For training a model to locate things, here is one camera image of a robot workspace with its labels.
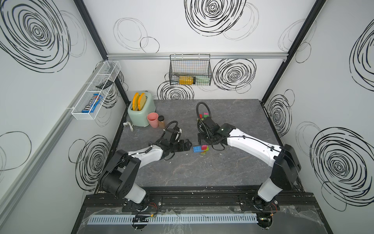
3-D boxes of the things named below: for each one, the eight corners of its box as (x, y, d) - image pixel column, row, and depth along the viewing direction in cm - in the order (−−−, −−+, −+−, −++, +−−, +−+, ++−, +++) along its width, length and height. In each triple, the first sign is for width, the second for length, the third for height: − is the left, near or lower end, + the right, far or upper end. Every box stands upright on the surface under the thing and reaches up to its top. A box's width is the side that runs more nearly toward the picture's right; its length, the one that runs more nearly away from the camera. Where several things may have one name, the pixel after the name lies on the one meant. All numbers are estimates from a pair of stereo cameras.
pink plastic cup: (149, 128, 105) (146, 120, 97) (151, 120, 110) (148, 112, 102) (159, 128, 105) (157, 120, 97) (160, 120, 110) (158, 112, 102)
